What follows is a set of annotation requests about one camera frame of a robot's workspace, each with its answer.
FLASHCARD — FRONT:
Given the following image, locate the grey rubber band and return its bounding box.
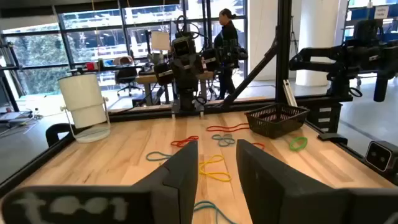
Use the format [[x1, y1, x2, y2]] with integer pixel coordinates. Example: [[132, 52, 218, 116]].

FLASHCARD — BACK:
[[211, 133, 236, 147]]

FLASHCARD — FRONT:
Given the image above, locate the black diagonal frame brace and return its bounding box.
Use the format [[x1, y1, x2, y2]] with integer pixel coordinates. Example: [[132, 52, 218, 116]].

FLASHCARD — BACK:
[[222, 37, 279, 108]]

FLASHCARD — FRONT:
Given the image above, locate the black office chair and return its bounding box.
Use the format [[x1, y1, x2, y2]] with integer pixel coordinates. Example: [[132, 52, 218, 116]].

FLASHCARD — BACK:
[[114, 66, 141, 96]]

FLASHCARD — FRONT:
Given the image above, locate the white aluminium bar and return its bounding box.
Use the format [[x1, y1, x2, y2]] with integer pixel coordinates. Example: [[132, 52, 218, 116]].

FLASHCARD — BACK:
[[282, 79, 299, 108]]

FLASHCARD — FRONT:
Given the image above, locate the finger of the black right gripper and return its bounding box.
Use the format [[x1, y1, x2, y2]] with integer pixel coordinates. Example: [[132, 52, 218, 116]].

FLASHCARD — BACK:
[[154, 62, 174, 86], [201, 48, 220, 72]]

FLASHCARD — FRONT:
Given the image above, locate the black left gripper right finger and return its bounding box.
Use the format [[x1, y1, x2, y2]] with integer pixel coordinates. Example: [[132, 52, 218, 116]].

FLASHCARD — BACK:
[[236, 139, 349, 224]]

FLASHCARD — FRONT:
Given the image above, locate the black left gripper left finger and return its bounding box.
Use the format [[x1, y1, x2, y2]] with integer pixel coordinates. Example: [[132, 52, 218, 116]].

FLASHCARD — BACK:
[[134, 140, 199, 224]]

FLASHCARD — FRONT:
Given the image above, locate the green rubber band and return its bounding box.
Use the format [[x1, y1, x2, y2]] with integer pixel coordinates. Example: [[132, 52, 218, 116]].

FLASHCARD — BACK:
[[289, 136, 309, 152]]

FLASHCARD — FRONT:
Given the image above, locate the black camera box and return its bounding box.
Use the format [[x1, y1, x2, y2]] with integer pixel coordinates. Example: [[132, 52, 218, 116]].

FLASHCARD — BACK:
[[364, 140, 398, 174]]

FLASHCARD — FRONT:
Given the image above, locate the black upright frame post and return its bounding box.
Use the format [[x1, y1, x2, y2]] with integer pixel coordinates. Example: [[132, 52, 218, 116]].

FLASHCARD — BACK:
[[275, 0, 294, 104]]

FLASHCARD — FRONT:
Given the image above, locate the wooden desk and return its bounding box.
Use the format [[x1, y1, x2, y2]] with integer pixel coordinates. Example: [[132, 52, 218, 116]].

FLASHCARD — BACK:
[[134, 70, 215, 105]]

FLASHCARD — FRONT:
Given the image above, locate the yellow rubber band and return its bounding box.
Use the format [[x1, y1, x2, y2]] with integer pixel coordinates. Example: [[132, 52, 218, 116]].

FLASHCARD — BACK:
[[198, 154, 233, 183]]

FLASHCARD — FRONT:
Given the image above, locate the white cylindrical lamp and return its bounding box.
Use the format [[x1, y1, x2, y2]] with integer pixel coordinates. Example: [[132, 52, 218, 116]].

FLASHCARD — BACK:
[[58, 73, 112, 144]]

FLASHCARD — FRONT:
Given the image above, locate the black clamp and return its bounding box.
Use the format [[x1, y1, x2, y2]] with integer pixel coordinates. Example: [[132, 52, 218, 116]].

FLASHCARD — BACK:
[[317, 133, 349, 146]]

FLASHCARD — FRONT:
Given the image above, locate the long red rubber band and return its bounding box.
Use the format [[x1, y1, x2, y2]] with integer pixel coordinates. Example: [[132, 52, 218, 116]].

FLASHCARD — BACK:
[[205, 123, 251, 133]]

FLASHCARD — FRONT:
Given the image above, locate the black drawer cabinet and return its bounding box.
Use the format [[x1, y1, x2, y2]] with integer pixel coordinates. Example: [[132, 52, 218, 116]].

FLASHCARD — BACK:
[[306, 102, 343, 134]]

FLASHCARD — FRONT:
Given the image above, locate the black curved clamp handle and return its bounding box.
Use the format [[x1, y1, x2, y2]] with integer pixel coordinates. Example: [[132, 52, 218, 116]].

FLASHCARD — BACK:
[[45, 123, 76, 147]]

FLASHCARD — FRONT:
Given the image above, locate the person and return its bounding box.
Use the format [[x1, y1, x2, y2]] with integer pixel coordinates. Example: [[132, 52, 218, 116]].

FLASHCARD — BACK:
[[213, 7, 249, 101]]

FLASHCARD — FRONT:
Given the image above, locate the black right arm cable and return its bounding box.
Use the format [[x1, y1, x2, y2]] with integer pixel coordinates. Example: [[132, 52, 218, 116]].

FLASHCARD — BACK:
[[175, 14, 201, 40]]

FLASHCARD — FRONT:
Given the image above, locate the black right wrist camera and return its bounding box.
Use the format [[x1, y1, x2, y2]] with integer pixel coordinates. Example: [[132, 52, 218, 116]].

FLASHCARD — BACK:
[[172, 35, 197, 57]]

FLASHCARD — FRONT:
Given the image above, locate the black plastic mesh basket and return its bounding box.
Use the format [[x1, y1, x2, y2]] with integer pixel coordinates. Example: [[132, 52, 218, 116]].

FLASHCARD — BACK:
[[244, 103, 311, 140]]

